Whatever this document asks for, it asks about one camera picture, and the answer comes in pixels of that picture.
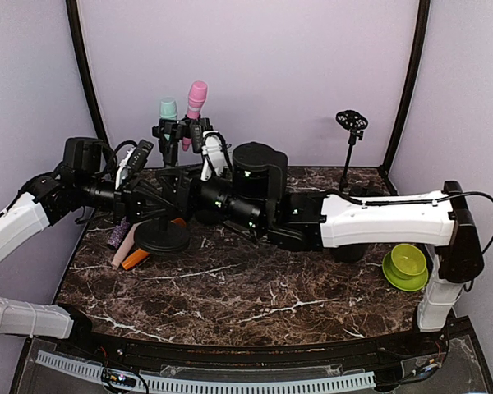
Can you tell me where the white slotted cable duct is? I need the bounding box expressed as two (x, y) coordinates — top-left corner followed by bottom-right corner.
(35, 350), (376, 393)

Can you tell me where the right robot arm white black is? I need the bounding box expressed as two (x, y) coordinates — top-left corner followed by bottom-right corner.
(178, 133), (485, 356)

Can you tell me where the left black corner post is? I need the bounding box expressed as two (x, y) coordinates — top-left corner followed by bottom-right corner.
(65, 0), (110, 146)

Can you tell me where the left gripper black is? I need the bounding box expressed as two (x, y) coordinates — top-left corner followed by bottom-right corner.
(76, 173), (173, 225)

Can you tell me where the right black corner post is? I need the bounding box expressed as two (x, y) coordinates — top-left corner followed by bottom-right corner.
(378, 0), (431, 178)

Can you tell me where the black front rail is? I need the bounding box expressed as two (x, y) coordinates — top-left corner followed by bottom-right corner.
(24, 319), (473, 373)

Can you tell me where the black corner post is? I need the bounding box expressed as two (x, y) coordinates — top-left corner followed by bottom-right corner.
(378, 0), (431, 178)
(65, 0), (110, 146)

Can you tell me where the cream white microphone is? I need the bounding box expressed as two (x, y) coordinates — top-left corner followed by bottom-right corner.
(111, 224), (138, 269)

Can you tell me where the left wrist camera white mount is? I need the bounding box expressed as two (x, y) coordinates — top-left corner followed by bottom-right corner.
(115, 140), (154, 190)

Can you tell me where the black stand under mint microphone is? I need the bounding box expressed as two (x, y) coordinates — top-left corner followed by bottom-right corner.
(152, 118), (182, 167)

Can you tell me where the orange microphone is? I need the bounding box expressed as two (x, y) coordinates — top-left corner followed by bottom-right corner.
(122, 218), (187, 271)

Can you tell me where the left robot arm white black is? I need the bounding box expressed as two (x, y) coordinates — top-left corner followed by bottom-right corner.
(0, 137), (176, 358)

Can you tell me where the green bowl on saucer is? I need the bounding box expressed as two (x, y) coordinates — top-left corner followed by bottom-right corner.
(382, 244), (429, 292)

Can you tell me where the glitter microphone with silver grille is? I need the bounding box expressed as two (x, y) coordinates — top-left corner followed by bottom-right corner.
(107, 219), (130, 250)

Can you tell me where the pink microphone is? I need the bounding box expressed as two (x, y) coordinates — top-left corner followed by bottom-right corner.
(182, 80), (211, 153)

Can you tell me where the black tripod stand with shock mount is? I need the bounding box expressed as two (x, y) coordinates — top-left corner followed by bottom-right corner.
(335, 109), (368, 191)

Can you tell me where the mint green microphone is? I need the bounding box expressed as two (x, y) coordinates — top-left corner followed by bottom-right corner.
(159, 97), (177, 140)

